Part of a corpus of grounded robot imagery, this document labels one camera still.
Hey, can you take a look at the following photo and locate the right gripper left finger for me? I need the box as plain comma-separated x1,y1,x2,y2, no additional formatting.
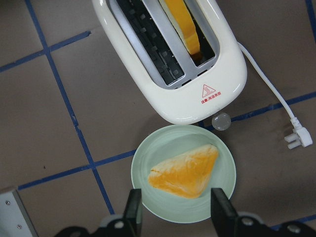
56,189,142,237

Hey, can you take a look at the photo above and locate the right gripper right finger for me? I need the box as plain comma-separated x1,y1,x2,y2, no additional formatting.
210,188,316,237

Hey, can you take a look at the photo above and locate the white two-slot toaster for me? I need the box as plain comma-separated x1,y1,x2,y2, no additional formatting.
92,0,247,125

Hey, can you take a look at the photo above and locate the bread slice in toaster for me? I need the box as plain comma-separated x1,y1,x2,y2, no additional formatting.
159,0,200,56

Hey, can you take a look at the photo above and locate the triangular bread on plate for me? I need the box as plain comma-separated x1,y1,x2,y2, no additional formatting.
148,144,219,199

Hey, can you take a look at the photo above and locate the light green plate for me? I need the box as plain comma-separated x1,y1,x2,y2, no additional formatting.
131,125,237,223

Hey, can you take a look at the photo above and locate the white toaster power cable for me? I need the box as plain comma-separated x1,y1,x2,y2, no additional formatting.
237,41,314,150

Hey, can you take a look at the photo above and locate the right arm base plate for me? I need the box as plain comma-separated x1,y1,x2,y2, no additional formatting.
0,188,38,237

